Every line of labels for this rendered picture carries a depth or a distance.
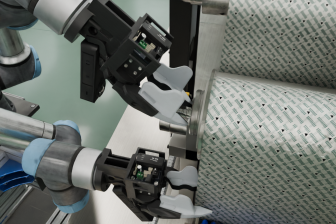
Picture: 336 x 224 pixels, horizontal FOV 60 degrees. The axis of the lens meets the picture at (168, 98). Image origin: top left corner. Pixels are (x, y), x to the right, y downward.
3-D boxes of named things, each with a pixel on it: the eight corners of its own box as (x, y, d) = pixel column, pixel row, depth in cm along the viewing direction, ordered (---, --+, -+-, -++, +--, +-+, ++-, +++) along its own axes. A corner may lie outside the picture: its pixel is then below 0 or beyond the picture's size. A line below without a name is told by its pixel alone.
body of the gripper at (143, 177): (157, 189, 47) (89, 172, 49) (158, 214, 53) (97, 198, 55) (169, 151, 52) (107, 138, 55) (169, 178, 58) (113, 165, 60)
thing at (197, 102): (199, 86, 50) (193, 92, 43) (210, 88, 50) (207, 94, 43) (192, 127, 52) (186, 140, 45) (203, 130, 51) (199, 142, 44)
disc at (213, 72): (208, 114, 57) (216, 50, 47) (210, 115, 57) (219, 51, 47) (194, 178, 47) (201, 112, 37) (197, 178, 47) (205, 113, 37)
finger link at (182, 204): (209, 213, 46) (156, 192, 48) (206, 230, 50) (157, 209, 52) (215, 197, 48) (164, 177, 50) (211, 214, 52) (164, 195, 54)
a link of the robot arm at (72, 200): (88, 170, 74) (79, 142, 66) (93, 211, 66) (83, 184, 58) (55, 178, 72) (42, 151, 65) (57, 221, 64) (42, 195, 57)
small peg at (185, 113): (175, 106, 47) (173, 107, 45) (192, 109, 46) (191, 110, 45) (174, 114, 47) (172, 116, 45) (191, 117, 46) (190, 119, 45)
